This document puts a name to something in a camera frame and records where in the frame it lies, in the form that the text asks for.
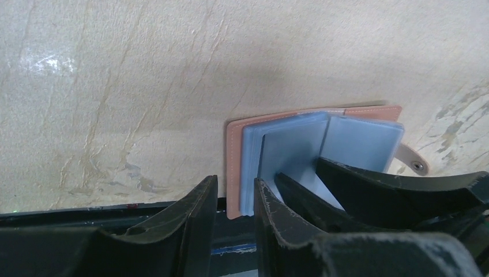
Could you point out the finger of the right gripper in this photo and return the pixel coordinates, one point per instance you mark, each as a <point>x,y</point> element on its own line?
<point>401,202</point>
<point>316,210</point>

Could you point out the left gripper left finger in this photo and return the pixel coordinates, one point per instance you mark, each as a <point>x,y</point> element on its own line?
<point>174,242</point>

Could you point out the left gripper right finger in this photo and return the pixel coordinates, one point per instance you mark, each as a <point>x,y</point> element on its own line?
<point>289,245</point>

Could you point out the pink leather card holder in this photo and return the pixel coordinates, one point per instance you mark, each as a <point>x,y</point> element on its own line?
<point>291,142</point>

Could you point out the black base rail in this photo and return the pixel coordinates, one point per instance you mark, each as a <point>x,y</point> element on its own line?
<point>233,243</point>

